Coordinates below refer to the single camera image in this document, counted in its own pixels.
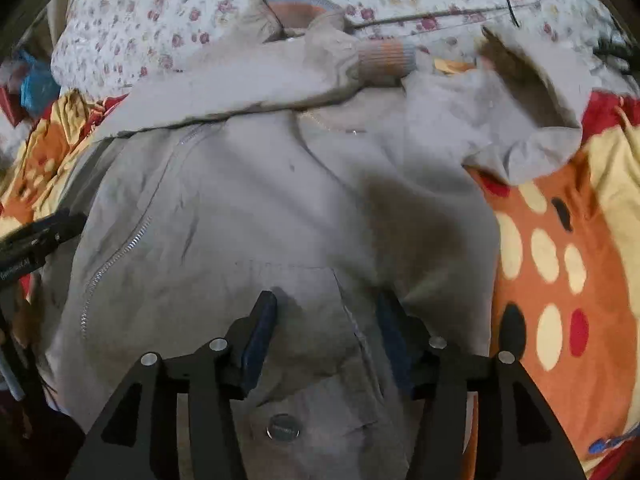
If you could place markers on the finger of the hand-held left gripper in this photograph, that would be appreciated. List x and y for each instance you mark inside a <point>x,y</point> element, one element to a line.
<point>45,232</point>

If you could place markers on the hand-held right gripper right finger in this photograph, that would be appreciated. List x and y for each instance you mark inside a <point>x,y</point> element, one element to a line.
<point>395,345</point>

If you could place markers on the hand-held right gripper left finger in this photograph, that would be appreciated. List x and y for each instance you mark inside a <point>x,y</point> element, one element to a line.
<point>257,345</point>

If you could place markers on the grey hooded zip jacket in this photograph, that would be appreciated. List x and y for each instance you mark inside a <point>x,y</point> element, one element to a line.
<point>280,200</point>

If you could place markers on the blue cloth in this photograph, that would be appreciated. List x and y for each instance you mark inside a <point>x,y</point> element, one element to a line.
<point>37,85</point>

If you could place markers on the orange spotted blanket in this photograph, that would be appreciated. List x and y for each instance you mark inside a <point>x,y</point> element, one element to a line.
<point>550,240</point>

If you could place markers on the floral bed sheet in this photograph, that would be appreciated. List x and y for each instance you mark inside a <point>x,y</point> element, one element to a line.
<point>150,25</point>

